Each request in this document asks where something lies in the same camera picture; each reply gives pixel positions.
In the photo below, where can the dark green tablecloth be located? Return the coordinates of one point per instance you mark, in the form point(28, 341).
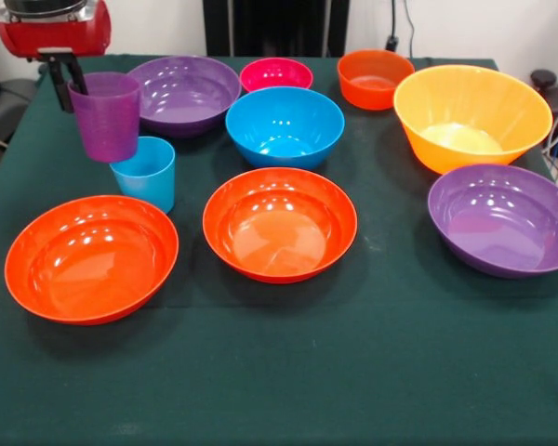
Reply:
point(260, 348)

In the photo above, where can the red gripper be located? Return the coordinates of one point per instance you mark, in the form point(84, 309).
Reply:
point(60, 35)

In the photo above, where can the small deep orange bowl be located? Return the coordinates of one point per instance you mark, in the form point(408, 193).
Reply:
point(374, 95)

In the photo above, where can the blue plastic cup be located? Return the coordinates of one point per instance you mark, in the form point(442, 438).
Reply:
point(149, 186)

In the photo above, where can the purple plastic cup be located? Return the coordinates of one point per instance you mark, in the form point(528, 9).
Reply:
point(107, 125)

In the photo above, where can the pink plastic bowl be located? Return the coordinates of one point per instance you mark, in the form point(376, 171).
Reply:
point(274, 74)

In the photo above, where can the purple plastic bowl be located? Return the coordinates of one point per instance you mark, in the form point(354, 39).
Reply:
point(190, 93)
point(502, 223)

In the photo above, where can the large yellow-orange bowl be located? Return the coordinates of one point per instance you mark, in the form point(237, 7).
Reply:
point(469, 102)

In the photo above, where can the wide red-orange bowl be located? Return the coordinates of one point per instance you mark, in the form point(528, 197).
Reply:
point(279, 232)
point(93, 269)

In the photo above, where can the blue plastic bowl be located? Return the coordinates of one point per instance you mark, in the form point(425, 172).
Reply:
point(283, 121)

